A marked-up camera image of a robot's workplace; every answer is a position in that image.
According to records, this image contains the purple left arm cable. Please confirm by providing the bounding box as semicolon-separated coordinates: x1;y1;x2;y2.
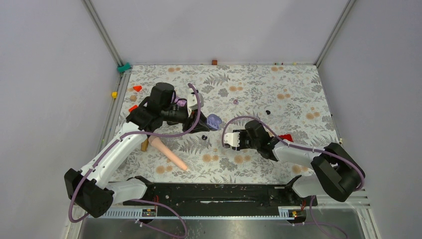
68;82;203;239

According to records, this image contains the red triangle block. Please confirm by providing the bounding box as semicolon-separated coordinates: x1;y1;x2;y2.
132;85;142;92

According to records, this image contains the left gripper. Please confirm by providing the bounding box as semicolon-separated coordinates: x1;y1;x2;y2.
162;105;211;133

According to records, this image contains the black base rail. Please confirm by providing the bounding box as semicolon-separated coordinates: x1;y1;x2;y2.
123;183;317;217

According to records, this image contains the purple glitter microphone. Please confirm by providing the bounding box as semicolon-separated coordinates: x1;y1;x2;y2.
174;97;187;107

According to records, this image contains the teal block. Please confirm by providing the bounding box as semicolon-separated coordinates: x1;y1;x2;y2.
117;62;131;73

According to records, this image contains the floral table mat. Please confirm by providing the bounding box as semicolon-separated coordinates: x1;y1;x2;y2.
112;65;338;184

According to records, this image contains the pink microphone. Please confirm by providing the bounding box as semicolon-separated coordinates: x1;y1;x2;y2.
148;136;188;171

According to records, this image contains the red flat block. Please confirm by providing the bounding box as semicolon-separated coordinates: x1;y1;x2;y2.
128;105;138;113

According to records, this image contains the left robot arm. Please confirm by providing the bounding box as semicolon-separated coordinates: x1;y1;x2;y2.
64;82;210;223

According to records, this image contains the gold microphone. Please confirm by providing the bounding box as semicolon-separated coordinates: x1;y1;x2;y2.
140;139;149;152

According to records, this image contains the red toy block box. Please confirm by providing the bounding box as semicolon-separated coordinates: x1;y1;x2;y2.
279;134;293;142

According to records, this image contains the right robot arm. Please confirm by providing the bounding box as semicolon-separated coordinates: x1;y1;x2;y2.
221;118;365;205

